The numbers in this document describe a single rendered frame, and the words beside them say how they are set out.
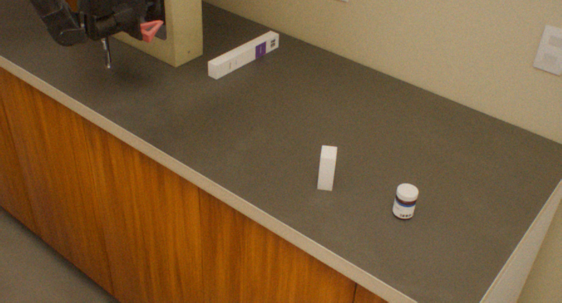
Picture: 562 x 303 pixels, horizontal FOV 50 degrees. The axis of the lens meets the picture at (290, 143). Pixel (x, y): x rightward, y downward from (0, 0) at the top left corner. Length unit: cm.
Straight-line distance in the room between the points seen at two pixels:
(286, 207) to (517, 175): 56
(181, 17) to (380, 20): 57
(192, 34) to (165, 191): 48
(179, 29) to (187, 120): 31
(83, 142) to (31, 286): 84
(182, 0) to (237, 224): 65
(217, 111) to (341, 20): 53
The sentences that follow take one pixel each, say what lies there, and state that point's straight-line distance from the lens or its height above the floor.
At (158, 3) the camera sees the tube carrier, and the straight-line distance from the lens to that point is 183.
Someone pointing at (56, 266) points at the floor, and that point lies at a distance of 254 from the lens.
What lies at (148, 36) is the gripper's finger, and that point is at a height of 115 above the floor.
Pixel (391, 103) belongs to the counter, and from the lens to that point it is 167.
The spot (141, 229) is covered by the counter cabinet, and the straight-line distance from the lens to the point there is 179.
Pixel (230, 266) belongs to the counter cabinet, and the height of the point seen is 66.
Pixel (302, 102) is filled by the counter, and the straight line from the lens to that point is 162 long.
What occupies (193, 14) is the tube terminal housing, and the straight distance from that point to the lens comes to 176.
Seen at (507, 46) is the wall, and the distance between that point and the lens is 165.
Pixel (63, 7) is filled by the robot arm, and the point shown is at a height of 127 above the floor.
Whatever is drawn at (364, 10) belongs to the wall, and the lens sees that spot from 181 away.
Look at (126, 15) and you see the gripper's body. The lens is 144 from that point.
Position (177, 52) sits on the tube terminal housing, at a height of 99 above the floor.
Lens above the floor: 180
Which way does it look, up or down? 36 degrees down
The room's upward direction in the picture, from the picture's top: 4 degrees clockwise
